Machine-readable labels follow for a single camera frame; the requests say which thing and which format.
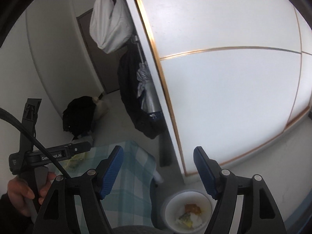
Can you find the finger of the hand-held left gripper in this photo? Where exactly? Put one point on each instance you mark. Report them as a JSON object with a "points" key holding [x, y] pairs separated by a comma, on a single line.
{"points": [[29, 131]]}

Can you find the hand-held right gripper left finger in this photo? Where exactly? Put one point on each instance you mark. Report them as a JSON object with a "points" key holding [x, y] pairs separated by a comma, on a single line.
{"points": [[112, 173]]}

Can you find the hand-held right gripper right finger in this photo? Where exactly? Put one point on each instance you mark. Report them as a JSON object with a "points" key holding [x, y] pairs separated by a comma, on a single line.
{"points": [[204, 173]]}

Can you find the white round bin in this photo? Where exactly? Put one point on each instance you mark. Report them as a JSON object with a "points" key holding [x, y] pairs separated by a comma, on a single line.
{"points": [[170, 214]]}

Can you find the person's left forearm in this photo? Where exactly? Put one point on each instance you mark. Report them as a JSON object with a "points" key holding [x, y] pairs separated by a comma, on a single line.
{"points": [[12, 221]]}

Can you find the person's left hand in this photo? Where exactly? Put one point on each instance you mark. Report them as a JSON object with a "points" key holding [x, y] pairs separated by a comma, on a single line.
{"points": [[18, 190]]}

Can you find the blue checked tablecloth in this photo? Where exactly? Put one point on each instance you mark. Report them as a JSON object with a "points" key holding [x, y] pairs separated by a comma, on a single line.
{"points": [[136, 175]]}

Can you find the black bag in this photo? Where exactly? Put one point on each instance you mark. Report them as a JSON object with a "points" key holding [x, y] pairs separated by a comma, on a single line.
{"points": [[78, 117]]}

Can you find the beige bag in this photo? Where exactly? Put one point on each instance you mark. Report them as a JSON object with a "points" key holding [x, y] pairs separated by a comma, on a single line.
{"points": [[102, 109]]}

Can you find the black hanging backpack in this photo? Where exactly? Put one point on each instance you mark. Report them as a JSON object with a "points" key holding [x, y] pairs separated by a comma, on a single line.
{"points": [[129, 97]]}

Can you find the silver folded umbrella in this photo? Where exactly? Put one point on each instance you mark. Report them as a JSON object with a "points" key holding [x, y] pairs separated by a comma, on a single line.
{"points": [[147, 95]]}

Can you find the white wardrobe with gold trim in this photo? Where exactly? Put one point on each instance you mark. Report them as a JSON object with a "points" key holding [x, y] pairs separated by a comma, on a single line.
{"points": [[231, 90]]}

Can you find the grey door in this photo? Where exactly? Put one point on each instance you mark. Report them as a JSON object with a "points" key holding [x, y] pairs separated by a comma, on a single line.
{"points": [[97, 65]]}

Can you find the white hanging bag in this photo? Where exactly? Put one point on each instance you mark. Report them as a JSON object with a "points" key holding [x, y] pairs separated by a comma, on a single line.
{"points": [[109, 24]]}

